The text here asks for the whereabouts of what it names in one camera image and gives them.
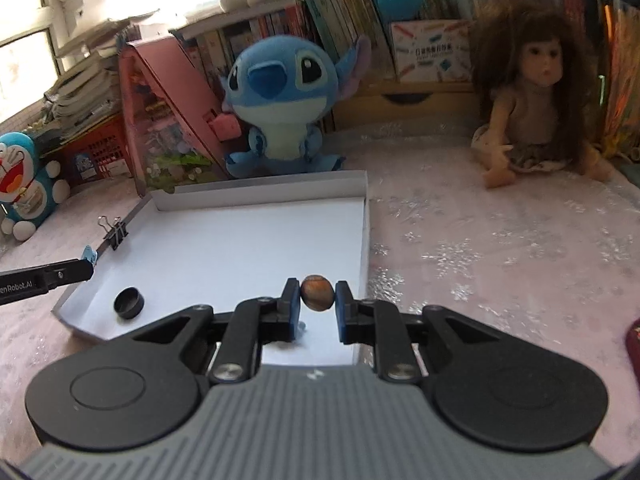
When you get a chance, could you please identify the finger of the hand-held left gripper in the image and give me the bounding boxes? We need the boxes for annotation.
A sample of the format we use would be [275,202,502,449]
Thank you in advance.
[41,245,97,293]

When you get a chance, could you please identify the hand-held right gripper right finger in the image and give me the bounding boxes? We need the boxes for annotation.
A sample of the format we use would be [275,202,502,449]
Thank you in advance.
[334,281,506,386]

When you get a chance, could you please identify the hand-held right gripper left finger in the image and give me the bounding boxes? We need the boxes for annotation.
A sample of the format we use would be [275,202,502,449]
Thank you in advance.
[127,277,303,386]

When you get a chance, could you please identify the brown walnut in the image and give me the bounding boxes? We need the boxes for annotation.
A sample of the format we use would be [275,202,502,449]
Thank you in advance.
[300,274,335,312]

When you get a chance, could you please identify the black round cap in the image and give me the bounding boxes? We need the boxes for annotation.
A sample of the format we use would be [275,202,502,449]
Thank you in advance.
[113,287,146,321]

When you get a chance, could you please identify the white cardboard tray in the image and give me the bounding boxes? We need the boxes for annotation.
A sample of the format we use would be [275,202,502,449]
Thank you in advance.
[51,170,372,366]

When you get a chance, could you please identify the black binder clip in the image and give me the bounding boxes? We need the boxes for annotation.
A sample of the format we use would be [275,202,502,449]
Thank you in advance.
[97,215,130,252]

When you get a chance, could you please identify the blue cat figure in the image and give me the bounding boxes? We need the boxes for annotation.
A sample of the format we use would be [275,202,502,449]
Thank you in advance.
[0,131,72,241]

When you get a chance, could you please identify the red plastic basket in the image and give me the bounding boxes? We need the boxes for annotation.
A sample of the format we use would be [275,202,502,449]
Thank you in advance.
[60,112,133,188]

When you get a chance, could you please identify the pink snowflake tablecloth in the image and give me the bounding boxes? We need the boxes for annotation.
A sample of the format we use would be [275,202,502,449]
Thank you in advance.
[0,120,640,461]

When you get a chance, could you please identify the pink triangular toy box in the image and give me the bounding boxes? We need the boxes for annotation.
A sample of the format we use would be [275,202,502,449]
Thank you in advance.
[117,37,241,196]

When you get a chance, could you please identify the stack of loose books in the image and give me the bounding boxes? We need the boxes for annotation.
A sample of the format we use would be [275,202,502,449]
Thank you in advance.
[42,17,136,136]

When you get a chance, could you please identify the blue alien plush toy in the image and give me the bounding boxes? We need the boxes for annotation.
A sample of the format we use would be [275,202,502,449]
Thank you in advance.
[220,35,373,179]

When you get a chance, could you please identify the wooden drawer box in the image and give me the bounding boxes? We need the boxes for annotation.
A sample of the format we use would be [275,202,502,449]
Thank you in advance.
[330,80,481,133]

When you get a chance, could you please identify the window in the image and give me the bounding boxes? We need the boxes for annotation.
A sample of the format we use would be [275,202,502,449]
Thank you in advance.
[0,0,166,126]

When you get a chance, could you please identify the white colourful printed box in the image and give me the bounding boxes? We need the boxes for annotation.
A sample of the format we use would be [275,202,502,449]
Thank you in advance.
[390,20,476,83]

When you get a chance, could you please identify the row of short books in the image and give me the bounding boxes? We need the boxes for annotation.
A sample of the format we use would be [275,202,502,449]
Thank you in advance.
[170,0,336,133]

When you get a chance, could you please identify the dark red small box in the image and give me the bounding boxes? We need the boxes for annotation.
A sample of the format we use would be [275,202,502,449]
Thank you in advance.
[624,317,640,368]

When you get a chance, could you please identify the brown-haired doll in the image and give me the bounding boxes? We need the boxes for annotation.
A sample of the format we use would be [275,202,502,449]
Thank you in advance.
[470,0,616,190]

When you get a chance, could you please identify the colourful picture books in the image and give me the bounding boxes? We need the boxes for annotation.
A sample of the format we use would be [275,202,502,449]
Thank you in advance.
[600,0,640,156]

